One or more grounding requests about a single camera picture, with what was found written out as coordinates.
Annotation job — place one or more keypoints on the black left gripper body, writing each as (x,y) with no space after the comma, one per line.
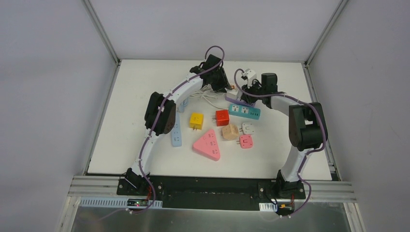
(220,82)

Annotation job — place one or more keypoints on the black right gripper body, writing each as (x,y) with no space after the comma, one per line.
(249,97)

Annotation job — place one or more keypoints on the purple power strip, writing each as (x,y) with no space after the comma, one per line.
(239,101)

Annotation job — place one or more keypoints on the teal power strip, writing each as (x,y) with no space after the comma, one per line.
(244,111)

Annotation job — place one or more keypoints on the red cube socket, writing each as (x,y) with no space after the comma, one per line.
(221,118)

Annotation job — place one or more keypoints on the yellow cube socket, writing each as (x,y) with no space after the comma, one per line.
(196,121)

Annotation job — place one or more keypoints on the white plug adapter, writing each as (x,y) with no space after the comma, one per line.
(247,128)

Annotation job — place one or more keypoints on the beige cube socket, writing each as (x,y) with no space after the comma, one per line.
(230,132)

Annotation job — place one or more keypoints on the pink plug adapter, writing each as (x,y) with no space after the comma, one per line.
(246,141)

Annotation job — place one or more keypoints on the pink power strip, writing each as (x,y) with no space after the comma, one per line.
(207,146)

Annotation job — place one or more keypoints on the white cube socket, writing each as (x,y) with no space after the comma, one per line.
(231,94)

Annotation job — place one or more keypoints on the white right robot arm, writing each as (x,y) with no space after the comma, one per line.
(307,128)

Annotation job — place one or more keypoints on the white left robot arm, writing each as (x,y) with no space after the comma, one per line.
(160,116)

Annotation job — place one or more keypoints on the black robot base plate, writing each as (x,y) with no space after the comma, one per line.
(209,192)

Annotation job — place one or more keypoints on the aluminium frame rail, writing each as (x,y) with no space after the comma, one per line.
(100,30)

